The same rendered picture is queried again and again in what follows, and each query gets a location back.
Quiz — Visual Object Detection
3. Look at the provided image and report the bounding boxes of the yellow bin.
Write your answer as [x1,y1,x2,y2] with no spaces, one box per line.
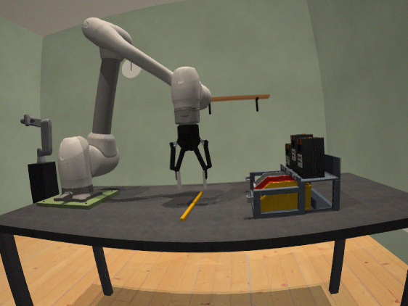
[261,181,311,212]

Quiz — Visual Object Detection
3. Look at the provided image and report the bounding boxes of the yellow retaining rail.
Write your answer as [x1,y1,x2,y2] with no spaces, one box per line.
[181,192,203,221]

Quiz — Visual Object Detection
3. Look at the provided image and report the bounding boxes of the red open bin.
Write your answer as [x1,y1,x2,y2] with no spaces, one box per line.
[254,175,295,189]

